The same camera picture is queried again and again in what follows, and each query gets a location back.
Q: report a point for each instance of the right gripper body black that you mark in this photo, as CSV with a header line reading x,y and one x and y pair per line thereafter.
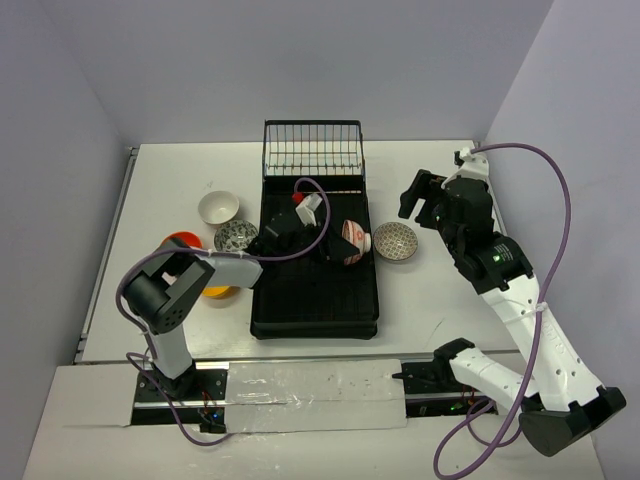
x,y
432,213

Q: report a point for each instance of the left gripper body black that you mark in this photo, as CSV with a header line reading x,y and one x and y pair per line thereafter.
x,y
323,242

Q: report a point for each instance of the orange white patterned bowl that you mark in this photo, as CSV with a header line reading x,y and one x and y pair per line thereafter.
x,y
357,237

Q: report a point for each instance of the brown geometric patterned bowl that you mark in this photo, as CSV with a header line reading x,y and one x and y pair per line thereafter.
x,y
395,241

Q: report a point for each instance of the dark floral patterned bowl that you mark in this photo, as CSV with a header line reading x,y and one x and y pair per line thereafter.
x,y
234,236

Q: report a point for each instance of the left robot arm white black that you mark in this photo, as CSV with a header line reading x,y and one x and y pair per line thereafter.
x,y
159,291

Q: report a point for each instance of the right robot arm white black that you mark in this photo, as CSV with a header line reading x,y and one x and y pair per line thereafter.
x,y
564,401

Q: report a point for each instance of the black dish rack tray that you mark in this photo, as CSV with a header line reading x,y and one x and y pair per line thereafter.
x,y
314,297

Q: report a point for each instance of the white ceramic bowl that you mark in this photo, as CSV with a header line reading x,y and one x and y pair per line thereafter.
x,y
218,207

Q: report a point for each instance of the yellow plastic bowl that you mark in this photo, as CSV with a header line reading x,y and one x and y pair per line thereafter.
x,y
219,292

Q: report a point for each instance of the orange plastic bowl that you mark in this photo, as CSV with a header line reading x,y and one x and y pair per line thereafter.
x,y
182,239

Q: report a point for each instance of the silver tape strip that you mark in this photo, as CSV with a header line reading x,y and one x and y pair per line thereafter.
x,y
314,396

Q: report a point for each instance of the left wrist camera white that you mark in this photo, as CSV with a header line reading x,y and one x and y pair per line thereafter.
x,y
306,206

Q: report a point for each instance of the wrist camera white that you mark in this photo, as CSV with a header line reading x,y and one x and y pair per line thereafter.
x,y
471,165
306,206

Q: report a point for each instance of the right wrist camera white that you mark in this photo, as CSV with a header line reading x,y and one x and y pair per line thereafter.
x,y
471,165

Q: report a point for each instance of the black wire plate holder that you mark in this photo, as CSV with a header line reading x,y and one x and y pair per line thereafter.
x,y
328,151

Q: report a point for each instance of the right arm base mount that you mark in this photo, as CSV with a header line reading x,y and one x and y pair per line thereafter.
x,y
430,393

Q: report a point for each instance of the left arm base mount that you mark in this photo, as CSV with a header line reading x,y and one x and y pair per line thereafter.
x,y
197,399

